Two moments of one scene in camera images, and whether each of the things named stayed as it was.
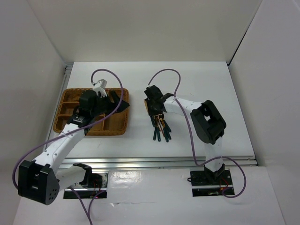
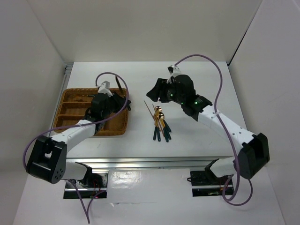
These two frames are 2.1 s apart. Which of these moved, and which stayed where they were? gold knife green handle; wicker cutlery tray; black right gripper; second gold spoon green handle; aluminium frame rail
Moved: black right gripper; gold knife green handle
Stayed: aluminium frame rail; wicker cutlery tray; second gold spoon green handle
